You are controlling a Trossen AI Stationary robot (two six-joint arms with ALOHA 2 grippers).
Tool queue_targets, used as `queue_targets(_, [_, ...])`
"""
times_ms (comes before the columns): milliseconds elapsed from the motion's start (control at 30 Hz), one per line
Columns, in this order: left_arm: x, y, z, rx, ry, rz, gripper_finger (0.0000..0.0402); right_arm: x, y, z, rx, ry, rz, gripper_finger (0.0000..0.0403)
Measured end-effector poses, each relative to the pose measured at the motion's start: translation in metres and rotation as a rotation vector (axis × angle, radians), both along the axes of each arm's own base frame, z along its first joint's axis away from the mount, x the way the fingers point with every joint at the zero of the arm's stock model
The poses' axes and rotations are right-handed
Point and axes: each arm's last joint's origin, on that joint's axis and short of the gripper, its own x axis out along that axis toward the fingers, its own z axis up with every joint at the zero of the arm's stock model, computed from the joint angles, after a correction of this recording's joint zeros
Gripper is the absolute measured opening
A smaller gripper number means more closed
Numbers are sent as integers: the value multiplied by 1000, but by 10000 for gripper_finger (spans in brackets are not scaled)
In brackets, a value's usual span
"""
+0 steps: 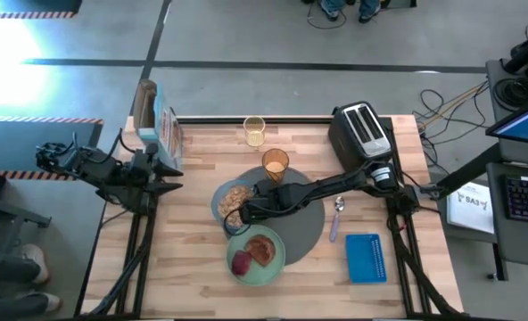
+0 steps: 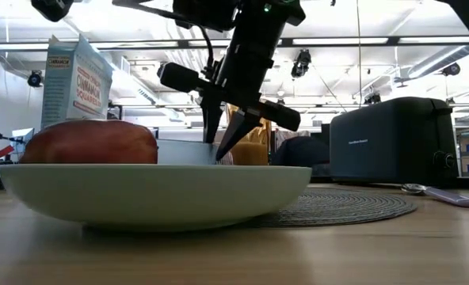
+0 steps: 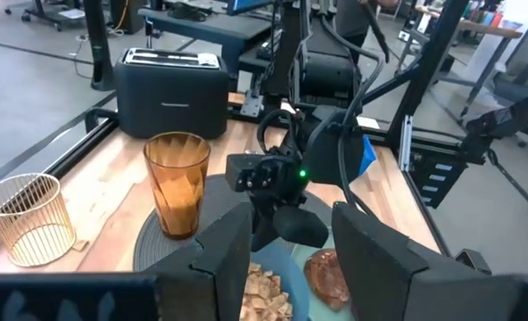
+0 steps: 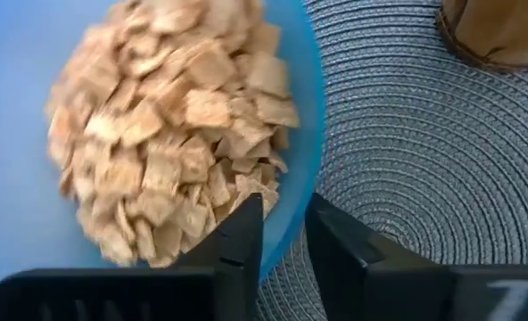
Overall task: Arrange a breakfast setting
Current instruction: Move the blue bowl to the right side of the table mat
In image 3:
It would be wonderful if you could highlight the pale green plate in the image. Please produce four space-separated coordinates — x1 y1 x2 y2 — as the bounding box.
290 231 359 321

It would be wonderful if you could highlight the black floor post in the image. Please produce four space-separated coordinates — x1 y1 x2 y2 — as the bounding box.
83 0 116 93

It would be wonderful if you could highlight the round grey woven placemat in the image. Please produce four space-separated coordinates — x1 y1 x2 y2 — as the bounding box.
132 173 336 273

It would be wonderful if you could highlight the silver corner bracket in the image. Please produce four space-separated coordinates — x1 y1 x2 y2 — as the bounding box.
239 88 265 118

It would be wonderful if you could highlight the black angled stand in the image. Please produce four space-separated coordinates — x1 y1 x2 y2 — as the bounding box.
458 84 528 167

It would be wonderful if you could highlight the amber glass tumbler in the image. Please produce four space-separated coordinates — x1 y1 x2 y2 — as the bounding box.
142 131 211 241

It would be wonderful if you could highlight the coiled black cable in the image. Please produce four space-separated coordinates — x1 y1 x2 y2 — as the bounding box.
168 1 208 22

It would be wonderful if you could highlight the yellow floor cable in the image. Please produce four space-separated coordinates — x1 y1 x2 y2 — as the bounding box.
107 0 129 37

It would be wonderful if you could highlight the person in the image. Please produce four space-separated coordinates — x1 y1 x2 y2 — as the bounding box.
334 0 401 66

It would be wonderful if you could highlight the computer monitor blue screen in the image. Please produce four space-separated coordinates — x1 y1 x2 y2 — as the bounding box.
226 0 277 17

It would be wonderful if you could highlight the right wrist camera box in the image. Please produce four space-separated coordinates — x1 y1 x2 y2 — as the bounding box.
225 153 265 193

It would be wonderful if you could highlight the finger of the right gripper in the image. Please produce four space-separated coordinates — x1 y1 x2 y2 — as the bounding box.
250 209 276 253
272 205 330 250

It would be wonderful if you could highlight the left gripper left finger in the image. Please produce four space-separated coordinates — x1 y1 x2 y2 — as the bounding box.
145 202 252 321

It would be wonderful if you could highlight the wooden background table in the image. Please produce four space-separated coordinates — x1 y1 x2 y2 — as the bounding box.
413 4 524 119

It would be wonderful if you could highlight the brown toast slice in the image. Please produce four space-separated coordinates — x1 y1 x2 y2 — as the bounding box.
302 248 352 312

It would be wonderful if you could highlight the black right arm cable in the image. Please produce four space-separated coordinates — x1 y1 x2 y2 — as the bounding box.
257 12 386 209

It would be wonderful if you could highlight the blue bowl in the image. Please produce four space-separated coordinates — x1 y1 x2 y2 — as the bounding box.
239 243 312 321

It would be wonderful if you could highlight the black wheeled cart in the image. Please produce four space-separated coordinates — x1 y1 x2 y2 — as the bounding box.
4 0 87 32

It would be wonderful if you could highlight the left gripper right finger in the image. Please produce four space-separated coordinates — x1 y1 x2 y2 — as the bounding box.
331 201 430 321

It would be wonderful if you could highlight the brown cereal pieces heap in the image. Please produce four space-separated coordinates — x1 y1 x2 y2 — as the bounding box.
239 262 294 321

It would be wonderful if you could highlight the grey computer desk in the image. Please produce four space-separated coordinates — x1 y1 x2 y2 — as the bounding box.
137 7 287 90

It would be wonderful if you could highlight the black two-slot toaster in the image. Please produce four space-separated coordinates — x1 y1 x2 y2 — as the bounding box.
114 47 230 140

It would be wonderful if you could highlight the clear glass measuring cup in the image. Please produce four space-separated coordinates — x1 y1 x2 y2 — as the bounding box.
0 172 78 268

